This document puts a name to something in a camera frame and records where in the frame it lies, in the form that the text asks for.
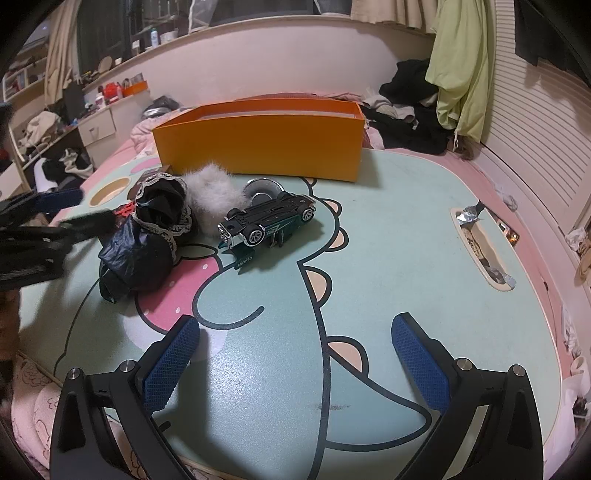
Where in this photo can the light green hanging garment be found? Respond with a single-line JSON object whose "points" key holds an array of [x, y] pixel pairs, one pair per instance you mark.
{"points": [[461, 69]]}

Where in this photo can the brown printed packet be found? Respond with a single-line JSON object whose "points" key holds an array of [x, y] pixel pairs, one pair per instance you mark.
{"points": [[138, 182]]}

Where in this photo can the black hanging garment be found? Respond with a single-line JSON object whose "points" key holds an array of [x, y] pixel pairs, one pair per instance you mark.
{"points": [[554, 41]]}

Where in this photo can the doll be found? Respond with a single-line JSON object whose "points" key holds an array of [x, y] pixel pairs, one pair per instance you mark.
{"points": [[138, 258]]}

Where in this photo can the white louvered door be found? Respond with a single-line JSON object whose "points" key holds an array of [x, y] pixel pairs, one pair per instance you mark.
{"points": [[540, 152]]}

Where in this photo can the beige curtain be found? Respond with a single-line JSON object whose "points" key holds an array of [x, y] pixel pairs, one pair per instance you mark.
{"points": [[60, 55], [392, 11]]}

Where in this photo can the white drawer cabinet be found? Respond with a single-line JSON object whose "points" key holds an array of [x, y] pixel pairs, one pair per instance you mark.
{"points": [[97, 127]]}

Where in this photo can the small metal bowl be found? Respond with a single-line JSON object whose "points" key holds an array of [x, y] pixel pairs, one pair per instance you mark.
{"points": [[265, 185]]}

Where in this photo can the person's left forearm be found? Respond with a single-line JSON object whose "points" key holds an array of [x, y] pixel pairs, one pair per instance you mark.
{"points": [[5, 332]]}

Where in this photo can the red container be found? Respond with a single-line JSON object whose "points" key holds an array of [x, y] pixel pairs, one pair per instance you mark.
{"points": [[111, 91]]}

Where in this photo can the dark grey bag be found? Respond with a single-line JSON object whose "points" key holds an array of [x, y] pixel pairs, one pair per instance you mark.
{"points": [[159, 106]]}

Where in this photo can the beige garment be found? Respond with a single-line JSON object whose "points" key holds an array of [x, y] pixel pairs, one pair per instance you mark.
{"points": [[41, 127]]}

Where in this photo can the white tub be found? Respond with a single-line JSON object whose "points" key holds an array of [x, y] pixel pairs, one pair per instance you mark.
{"points": [[168, 36]]}

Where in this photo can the crumpled foil piece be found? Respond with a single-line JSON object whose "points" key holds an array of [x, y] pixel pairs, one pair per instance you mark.
{"points": [[470, 216], [501, 278]]}

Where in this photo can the round beige disc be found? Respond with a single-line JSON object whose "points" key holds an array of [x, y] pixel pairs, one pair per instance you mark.
{"points": [[106, 64]]}

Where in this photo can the small orange storage box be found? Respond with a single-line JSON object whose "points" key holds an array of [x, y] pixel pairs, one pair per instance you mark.
{"points": [[136, 88]]}

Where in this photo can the pile of black clothes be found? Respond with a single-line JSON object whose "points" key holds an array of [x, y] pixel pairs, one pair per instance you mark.
{"points": [[415, 134]]}

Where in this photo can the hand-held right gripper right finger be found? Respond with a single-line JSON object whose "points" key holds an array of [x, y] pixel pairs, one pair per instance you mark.
{"points": [[422, 369]]}

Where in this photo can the black monitor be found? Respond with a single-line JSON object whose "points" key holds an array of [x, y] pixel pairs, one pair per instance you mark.
{"points": [[74, 104]]}

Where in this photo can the teal toy car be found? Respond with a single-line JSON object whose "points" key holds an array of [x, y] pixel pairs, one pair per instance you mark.
{"points": [[272, 217]]}

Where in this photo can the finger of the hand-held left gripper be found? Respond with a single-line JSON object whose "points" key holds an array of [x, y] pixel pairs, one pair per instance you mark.
{"points": [[87, 224], [60, 199]]}

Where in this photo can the orange cardboard box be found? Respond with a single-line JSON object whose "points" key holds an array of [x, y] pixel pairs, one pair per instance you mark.
{"points": [[258, 147]]}

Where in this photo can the beige cloth bundle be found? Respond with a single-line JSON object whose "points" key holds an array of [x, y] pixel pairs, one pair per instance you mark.
{"points": [[581, 258]]}

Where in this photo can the black and white garment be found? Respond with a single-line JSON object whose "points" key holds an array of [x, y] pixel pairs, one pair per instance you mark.
{"points": [[69, 166]]}

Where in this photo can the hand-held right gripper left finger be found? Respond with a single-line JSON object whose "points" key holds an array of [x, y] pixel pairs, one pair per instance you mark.
{"points": [[168, 369]]}

